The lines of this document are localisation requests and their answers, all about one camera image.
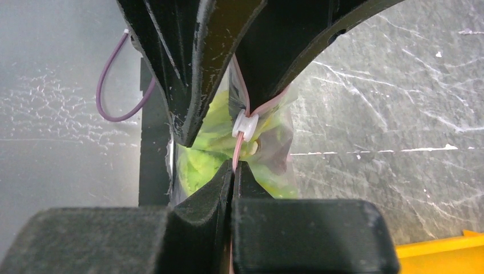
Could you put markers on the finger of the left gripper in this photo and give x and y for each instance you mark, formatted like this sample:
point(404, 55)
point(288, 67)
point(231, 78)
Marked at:
point(287, 35)
point(188, 46)

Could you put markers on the celery stalk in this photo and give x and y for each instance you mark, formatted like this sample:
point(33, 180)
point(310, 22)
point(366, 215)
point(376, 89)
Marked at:
point(267, 153)

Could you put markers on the yellow plastic tray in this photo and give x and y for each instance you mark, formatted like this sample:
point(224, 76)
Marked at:
point(462, 254)

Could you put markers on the clear zip top bag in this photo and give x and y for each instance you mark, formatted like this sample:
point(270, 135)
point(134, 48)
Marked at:
point(236, 129)

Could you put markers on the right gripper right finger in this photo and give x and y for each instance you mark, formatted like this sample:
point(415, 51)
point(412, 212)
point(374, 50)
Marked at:
point(272, 235)

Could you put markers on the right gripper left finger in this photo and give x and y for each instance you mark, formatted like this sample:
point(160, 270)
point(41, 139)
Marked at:
point(191, 237)

